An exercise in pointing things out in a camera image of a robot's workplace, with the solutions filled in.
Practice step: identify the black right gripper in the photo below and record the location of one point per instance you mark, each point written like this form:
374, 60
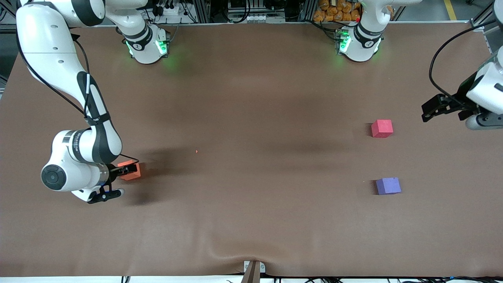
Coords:
113, 171

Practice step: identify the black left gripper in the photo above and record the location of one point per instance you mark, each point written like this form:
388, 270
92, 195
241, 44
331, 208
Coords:
458, 100

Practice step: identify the orange foam block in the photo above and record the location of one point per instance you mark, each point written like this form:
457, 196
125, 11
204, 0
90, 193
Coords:
133, 173

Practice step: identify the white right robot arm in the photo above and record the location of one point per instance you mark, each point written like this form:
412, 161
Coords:
51, 51

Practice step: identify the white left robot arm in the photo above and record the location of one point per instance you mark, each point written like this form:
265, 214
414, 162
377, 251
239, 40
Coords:
363, 47

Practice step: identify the red foam block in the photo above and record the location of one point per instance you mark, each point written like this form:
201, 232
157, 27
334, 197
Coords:
382, 128

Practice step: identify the purple foam block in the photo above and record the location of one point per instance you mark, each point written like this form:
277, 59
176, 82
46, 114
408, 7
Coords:
388, 186

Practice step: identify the small green-lit circuit board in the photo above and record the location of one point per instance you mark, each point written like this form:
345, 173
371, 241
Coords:
341, 39

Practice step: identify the bag of orange items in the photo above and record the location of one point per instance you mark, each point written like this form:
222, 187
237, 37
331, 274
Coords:
338, 10

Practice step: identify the brown table cover mat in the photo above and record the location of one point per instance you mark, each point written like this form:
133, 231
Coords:
251, 220

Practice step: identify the metal table edge clamp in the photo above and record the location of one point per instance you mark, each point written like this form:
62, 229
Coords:
254, 271

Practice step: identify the white power strip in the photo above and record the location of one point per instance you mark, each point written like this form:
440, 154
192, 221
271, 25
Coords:
169, 8

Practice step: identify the white connector block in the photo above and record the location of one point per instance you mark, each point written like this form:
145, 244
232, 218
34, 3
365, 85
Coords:
256, 18

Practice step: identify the aluminium frame rail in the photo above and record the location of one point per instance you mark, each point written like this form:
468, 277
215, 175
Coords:
251, 23

